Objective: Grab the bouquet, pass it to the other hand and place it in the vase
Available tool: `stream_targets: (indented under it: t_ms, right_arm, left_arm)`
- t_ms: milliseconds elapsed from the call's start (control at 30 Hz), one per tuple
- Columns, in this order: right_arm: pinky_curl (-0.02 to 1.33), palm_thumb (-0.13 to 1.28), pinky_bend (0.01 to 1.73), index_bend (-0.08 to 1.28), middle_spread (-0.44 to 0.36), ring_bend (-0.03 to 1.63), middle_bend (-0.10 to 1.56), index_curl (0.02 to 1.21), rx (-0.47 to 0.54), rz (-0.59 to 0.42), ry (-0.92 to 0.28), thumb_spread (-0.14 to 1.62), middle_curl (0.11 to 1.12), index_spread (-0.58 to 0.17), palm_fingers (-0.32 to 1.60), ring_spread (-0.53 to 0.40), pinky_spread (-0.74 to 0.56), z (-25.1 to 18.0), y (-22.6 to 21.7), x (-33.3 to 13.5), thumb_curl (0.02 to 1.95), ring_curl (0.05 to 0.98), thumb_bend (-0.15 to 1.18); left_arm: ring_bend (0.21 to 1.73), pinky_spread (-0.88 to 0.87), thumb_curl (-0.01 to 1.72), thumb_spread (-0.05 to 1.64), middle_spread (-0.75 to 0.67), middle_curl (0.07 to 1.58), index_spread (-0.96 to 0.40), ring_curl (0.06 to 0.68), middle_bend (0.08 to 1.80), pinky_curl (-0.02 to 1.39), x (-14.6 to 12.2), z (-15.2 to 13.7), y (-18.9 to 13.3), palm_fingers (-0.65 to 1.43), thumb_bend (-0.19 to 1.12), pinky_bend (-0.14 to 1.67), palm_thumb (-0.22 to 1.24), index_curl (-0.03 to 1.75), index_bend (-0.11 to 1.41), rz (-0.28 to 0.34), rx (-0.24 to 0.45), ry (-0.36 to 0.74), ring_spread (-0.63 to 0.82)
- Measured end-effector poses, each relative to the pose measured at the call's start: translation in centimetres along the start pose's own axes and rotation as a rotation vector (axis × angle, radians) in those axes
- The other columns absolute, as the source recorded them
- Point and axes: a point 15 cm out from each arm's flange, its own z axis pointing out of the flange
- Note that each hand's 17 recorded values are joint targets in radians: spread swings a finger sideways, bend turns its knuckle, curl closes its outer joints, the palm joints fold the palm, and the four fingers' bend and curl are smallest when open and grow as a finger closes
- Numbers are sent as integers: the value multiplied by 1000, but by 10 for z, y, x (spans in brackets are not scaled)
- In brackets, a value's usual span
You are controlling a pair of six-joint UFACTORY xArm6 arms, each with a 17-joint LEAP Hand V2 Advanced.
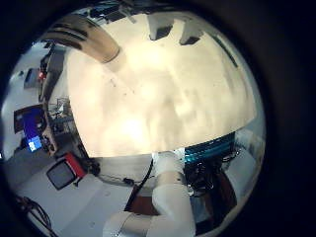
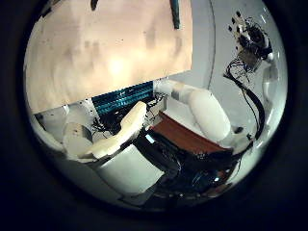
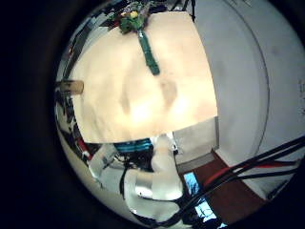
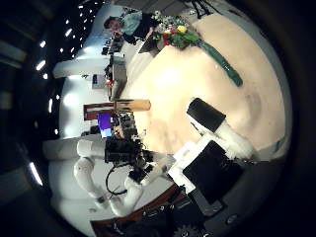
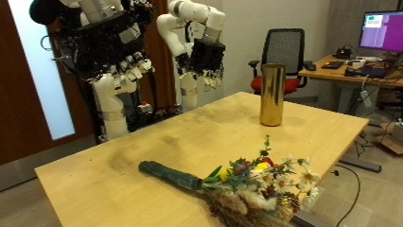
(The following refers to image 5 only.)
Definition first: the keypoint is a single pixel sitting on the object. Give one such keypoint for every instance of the flower bouquet with green stem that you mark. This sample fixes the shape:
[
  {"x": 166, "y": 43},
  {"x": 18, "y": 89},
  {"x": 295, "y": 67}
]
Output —
[{"x": 251, "y": 186}]

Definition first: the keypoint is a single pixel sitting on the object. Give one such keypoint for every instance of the gold cylindrical vase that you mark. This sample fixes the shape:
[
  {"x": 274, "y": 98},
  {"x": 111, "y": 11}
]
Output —
[{"x": 271, "y": 94}]

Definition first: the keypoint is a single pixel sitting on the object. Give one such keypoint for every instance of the black round bundle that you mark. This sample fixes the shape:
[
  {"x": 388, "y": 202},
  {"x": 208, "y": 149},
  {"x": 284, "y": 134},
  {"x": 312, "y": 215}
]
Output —
[{"x": 44, "y": 12}]

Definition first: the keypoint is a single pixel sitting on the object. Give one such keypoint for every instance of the black mesh office chair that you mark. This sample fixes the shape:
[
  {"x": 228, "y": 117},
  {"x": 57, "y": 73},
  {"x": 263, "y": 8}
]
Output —
[{"x": 283, "y": 47}]

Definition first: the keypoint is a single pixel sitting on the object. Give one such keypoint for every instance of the black computer mouse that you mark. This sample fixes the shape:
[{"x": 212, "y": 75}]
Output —
[{"x": 310, "y": 66}]

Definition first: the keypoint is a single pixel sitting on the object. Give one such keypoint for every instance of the black keyboard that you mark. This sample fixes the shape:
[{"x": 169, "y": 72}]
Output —
[{"x": 332, "y": 65}]

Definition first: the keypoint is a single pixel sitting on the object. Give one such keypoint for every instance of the wooden office desk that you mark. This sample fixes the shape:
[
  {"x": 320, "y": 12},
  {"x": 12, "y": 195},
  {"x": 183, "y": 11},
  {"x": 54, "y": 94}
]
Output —
[{"x": 331, "y": 74}]

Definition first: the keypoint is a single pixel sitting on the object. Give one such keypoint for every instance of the black desk device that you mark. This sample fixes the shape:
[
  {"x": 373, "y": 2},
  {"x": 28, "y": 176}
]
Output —
[{"x": 343, "y": 53}]

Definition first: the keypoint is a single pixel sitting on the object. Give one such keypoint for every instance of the white power strip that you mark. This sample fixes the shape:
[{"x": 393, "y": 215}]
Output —
[{"x": 365, "y": 98}]

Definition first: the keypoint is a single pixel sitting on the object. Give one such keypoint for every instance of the computer monitor purple screen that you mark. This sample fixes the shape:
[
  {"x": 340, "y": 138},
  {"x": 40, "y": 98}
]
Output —
[{"x": 383, "y": 30}]

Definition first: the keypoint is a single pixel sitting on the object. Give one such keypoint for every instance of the grey table foot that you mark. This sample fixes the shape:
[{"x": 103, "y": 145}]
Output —
[{"x": 360, "y": 164}]

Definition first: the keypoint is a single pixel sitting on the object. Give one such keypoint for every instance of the cardboard box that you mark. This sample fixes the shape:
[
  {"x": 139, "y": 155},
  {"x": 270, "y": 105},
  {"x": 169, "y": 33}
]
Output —
[{"x": 389, "y": 142}]

